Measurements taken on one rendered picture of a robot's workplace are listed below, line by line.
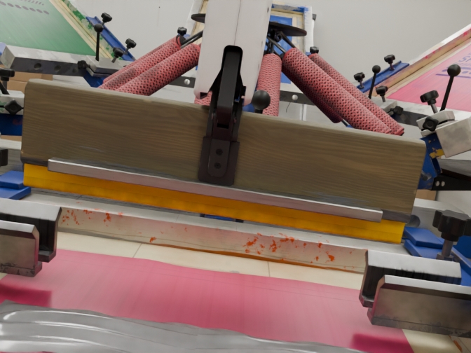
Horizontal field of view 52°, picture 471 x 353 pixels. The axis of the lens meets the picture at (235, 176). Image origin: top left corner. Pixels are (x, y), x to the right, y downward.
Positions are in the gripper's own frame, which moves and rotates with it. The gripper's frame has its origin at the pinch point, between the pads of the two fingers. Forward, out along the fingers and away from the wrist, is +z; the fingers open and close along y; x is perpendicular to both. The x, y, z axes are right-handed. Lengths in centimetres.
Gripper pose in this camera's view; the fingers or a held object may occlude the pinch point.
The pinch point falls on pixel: (219, 157)
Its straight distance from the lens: 44.4
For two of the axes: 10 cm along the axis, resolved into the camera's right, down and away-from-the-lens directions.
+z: -1.5, 9.7, 2.1
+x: 9.9, 1.5, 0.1
